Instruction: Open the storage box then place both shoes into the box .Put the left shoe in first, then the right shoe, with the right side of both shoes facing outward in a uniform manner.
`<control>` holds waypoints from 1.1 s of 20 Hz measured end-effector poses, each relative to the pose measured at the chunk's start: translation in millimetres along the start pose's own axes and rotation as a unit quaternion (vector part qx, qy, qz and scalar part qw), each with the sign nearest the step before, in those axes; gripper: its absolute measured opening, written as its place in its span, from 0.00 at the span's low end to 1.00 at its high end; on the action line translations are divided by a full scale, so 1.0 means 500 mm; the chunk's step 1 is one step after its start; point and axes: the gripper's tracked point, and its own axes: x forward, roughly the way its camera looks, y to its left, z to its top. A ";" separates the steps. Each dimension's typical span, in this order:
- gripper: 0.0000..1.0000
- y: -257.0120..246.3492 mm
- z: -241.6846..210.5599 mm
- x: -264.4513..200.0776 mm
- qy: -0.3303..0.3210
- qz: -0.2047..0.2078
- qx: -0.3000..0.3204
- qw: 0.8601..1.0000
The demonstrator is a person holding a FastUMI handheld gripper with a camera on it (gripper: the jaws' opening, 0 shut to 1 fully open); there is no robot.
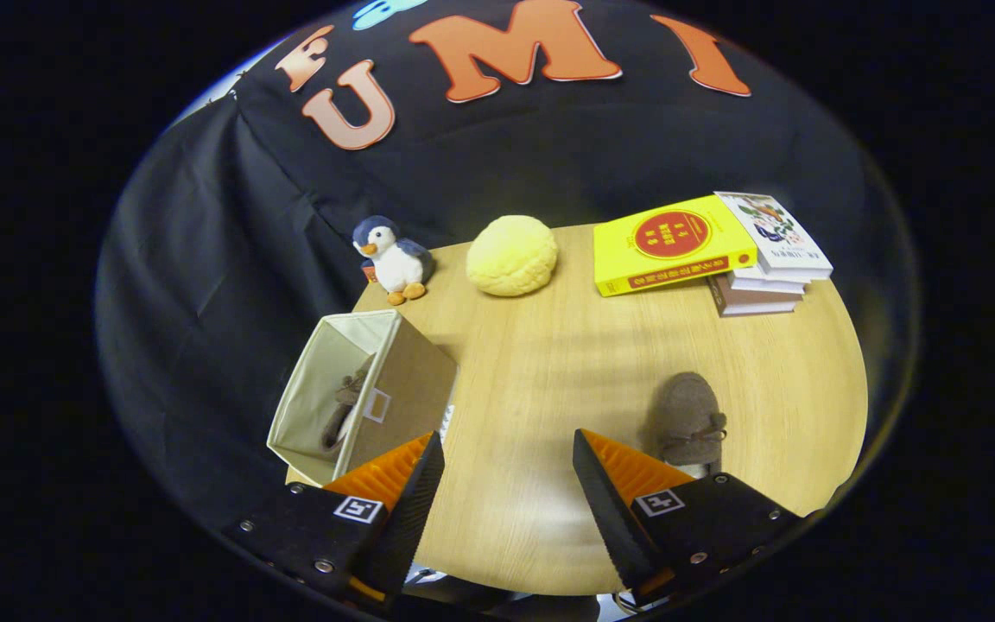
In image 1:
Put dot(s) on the white illustrated book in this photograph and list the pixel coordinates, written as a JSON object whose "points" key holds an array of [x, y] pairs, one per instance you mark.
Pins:
{"points": [[774, 229]]}

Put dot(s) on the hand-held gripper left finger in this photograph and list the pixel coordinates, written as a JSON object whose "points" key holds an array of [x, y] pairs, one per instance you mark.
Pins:
{"points": [[411, 518]]}

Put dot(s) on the brown book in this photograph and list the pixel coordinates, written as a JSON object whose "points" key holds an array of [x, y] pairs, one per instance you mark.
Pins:
{"points": [[752, 305]]}

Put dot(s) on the yellow book with red circle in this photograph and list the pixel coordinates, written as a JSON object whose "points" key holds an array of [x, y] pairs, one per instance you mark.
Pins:
{"points": [[670, 242]]}

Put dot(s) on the plain white book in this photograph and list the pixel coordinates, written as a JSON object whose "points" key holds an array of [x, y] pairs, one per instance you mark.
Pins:
{"points": [[765, 283]]}

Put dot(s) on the yellow round plush cushion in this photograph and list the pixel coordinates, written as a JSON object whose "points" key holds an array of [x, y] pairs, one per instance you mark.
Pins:
{"points": [[512, 257]]}

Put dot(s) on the penguin plush toy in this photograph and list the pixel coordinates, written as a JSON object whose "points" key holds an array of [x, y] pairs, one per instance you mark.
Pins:
{"points": [[396, 263]]}

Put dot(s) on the brown fuzzy shoe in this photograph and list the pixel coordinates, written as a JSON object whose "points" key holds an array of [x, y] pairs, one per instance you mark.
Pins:
{"points": [[683, 415], [344, 406]]}

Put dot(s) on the small red card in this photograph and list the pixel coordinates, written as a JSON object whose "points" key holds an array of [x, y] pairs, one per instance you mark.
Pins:
{"points": [[369, 273]]}

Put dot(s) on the beige fabric storage box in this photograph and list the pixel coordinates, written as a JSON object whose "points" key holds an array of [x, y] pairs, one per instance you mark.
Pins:
{"points": [[411, 389]]}

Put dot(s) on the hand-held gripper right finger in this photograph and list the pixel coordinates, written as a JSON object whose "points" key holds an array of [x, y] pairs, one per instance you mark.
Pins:
{"points": [[610, 518]]}

